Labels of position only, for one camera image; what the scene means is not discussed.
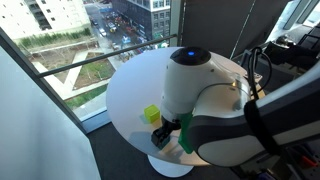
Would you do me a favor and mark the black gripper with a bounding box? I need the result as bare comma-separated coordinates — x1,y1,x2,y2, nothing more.
150,117,183,148

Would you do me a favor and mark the lime yellow-green block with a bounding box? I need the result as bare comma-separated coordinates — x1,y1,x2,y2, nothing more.
143,104,161,124

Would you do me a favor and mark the dark window railing bar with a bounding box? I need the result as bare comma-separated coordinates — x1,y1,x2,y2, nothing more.
35,33,178,79

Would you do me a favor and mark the dark glass tower building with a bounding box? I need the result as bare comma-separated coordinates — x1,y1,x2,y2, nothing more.
110,0,172,40

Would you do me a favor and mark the black equipment rack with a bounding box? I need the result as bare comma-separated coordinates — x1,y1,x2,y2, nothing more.
233,139,320,180

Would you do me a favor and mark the black roller blind panel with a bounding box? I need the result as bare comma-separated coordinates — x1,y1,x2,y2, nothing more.
181,0,291,59

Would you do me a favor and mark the green hedge row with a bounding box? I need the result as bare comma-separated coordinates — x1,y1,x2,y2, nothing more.
14,27,93,50

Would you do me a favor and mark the black background desk equipment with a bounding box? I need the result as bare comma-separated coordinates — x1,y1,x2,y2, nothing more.
263,33,320,72

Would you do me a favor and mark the white apartment building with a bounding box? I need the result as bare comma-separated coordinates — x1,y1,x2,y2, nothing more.
0,0,92,41

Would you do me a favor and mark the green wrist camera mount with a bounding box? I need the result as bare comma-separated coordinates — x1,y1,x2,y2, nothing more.
177,112,195,155

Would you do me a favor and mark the white table pedestal base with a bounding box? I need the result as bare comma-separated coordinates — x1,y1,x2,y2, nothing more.
147,154,195,179

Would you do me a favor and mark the black strap on arm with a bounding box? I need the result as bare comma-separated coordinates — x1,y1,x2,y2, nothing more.
243,99,284,156

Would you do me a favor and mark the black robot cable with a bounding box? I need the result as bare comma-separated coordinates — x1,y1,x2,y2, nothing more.
245,46,273,101

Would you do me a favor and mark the grey window post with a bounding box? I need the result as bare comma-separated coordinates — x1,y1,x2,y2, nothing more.
169,0,184,48

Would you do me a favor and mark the dark window frame mullion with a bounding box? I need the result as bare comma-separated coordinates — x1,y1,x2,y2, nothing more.
0,27,88,135

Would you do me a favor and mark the orange handled tool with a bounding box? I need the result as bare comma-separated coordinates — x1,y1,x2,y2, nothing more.
299,153,319,168

